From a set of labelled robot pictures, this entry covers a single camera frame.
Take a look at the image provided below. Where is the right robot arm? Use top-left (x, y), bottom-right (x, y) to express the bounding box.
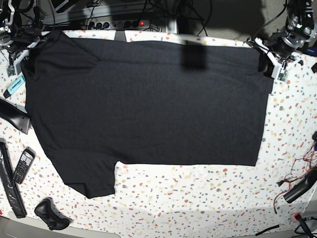
top-left (0, 0), bottom-right (47, 76)

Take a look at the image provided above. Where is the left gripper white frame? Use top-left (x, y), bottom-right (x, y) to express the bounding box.
top-left (254, 38), bottom-right (303, 82)

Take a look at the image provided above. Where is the grey table clamp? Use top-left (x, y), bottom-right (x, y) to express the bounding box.
top-left (114, 31), bottom-right (126, 42)

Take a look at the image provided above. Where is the black T-shirt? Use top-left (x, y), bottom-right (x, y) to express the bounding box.
top-left (21, 31), bottom-right (273, 198)

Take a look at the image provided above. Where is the long black bar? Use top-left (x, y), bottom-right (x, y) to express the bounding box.
top-left (0, 140), bottom-right (27, 219)

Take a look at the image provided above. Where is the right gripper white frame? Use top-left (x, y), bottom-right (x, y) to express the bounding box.
top-left (6, 37), bottom-right (47, 76)

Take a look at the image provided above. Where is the red black wire bundle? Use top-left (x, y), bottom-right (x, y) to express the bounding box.
top-left (273, 133), bottom-right (317, 214)

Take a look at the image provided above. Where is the black handheld tool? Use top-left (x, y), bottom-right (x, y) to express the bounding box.
top-left (0, 99), bottom-right (30, 134)

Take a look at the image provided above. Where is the light blue highlighter pen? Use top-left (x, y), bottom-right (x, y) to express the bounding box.
top-left (3, 75), bottom-right (25, 99)

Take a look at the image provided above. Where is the terrazzo pattern table cloth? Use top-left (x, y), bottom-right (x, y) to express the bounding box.
top-left (0, 31), bottom-right (317, 238)

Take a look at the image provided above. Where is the black socket strip red switch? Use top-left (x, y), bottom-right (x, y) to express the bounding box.
top-left (86, 20), bottom-right (150, 30)

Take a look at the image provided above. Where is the black phone handset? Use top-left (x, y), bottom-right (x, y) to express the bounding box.
top-left (13, 147), bottom-right (36, 184)

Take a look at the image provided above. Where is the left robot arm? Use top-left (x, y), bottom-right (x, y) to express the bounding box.
top-left (248, 0), bottom-right (317, 81)

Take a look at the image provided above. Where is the black game controller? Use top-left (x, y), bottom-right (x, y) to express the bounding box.
top-left (34, 198), bottom-right (70, 231)

